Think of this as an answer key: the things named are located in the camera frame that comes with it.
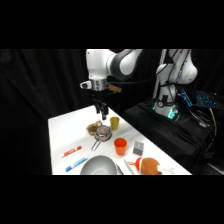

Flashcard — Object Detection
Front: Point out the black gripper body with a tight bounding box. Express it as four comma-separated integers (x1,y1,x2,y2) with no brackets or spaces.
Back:
92,89,109,108

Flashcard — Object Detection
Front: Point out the red marker pen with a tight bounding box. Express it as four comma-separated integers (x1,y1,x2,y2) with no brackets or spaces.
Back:
61,145,83,159

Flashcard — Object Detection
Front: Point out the blue marker pen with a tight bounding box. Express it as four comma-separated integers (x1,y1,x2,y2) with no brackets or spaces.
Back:
64,156,89,173

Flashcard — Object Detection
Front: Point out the yellow-green plastic cup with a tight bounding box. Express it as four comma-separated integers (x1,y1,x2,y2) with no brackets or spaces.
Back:
109,116,121,131

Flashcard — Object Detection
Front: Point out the orange-brown wrist tag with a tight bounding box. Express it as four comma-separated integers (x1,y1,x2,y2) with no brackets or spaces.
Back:
108,83,122,95

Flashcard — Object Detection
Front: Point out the brown crumpled plush item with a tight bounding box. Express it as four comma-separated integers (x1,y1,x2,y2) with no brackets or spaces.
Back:
85,120,104,136

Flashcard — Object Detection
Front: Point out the metal mesh strainer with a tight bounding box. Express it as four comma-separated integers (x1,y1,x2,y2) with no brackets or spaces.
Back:
90,125,111,152

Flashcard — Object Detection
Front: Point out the orange plastic cup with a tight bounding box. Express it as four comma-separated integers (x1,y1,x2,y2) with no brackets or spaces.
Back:
113,137,128,157

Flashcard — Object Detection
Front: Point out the small grey box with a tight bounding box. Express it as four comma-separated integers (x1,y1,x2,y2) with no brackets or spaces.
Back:
132,140,146,157

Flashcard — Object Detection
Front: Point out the grey metal bowl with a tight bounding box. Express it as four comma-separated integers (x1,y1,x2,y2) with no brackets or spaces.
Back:
79,154,119,176

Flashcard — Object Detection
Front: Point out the silver utensil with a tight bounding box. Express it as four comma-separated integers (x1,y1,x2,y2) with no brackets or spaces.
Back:
115,162,125,176

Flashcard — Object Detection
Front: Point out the silver knife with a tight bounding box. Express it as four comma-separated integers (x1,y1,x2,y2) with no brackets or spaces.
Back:
122,158,135,176

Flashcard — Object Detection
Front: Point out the black cloth-covered stand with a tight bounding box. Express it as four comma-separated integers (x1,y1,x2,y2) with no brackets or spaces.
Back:
122,99,214,175

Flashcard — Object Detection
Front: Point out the black curtain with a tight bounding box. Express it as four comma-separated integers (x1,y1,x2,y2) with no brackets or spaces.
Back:
0,49,224,176

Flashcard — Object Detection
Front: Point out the brown and orange plush toy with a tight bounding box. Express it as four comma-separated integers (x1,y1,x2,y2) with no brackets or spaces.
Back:
127,156,165,176

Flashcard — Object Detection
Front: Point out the blue-lit electronic device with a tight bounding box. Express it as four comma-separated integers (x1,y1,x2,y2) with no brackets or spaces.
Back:
177,88,195,108

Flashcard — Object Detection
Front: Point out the blue backlit keyboard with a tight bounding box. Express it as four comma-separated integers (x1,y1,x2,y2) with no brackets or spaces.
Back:
195,90,222,108

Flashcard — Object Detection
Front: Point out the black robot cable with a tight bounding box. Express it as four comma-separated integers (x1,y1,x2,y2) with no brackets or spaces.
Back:
107,71,162,86

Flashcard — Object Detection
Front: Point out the yellow cable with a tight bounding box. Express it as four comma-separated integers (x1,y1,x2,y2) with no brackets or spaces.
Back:
208,107,218,138

